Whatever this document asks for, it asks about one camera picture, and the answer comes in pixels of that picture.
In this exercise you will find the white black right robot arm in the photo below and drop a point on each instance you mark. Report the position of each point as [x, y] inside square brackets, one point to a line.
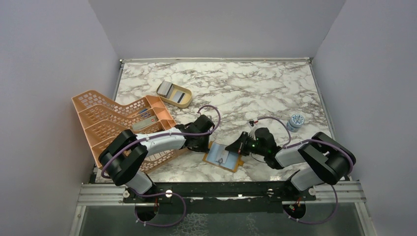
[327, 160]

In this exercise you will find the aluminium table frame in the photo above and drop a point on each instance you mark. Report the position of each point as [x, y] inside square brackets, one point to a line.
[230, 94]

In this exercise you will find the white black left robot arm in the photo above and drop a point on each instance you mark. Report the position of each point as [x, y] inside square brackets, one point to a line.
[122, 158]

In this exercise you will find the blue white small jar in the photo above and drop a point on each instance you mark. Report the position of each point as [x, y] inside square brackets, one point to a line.
[295, 122]

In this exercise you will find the pink plastic desk organizer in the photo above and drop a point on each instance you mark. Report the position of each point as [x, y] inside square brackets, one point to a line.
[102, 119]

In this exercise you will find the grey deli box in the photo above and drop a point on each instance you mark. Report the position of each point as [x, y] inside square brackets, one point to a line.
[144, 123]

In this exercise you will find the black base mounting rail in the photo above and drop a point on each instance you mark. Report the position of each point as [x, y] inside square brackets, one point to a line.
[216, 197]

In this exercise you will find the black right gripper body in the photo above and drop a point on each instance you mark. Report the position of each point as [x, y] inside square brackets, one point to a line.
[251, 146]

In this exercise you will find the loose striped card in tray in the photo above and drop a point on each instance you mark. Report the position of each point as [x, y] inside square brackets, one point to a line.
[178, 96]

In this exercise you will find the yellow leather card holder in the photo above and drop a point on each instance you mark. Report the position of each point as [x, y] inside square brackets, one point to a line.
[222, 158]

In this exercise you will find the stack of grey cards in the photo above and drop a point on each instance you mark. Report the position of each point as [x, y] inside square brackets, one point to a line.
[165, 89]

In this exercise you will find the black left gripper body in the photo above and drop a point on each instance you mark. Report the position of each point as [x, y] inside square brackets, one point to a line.
[203, 143]

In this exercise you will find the beige oval plastic tray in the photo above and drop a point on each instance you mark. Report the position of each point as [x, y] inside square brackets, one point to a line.
[185, 101]

